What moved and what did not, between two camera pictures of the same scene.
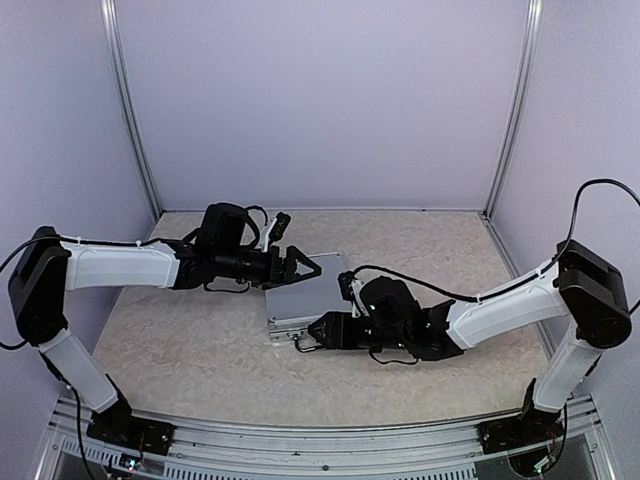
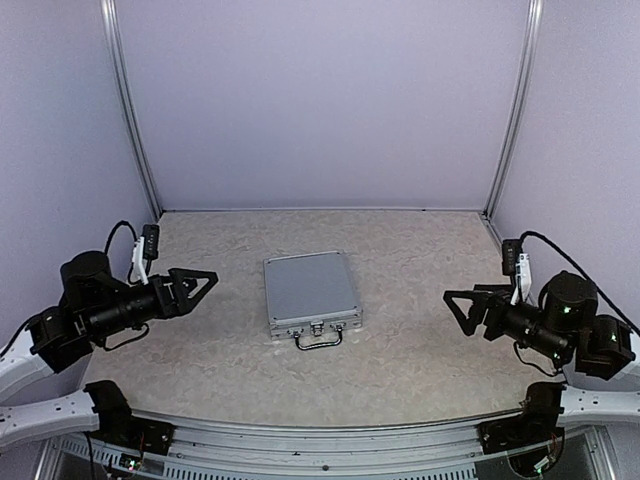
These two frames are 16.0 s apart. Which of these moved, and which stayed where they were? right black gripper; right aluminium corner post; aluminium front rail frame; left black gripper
Moved: left black gripper; right black gripper
Stayed: right aluminium corner post; aluminium front rail frame
